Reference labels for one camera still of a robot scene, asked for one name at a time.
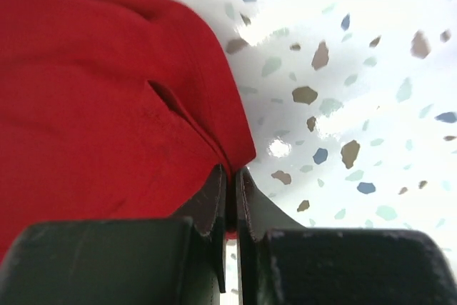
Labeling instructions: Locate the dark red t shirt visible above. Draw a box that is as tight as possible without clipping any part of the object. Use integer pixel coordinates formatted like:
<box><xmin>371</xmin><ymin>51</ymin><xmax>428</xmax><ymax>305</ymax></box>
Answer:
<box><xmin>1</xmin><ymin>0</ymin><xmax>256</xmax><ymax>252</ymax></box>

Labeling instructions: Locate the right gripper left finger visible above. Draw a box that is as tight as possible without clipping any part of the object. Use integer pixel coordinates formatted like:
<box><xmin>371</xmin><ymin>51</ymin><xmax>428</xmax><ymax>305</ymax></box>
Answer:
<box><xmin>1</xmin><ymin>166</ymin><xmax>227</xmax><ymax>305</ymax></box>

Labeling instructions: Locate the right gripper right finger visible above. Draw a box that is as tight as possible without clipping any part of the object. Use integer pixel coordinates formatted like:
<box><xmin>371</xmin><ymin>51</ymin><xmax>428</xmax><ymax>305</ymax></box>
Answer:
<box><xmin>235</xmin><ymin>169</ymin><xmax>456</xmax><ymax>304</ymax></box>

